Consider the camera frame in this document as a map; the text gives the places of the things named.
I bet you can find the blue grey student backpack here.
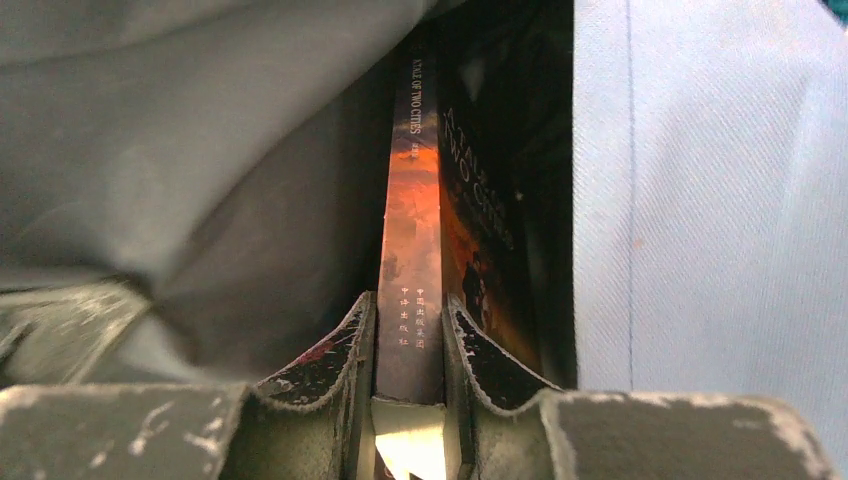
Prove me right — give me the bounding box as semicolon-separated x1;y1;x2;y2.
1;1;847;467

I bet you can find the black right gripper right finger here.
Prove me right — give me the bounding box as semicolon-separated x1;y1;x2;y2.
442;294;564;479

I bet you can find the dark thick paperback book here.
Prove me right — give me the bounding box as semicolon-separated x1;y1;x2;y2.
373;1;577;407

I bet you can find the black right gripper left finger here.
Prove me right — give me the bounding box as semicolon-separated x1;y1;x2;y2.
221;291;376;479

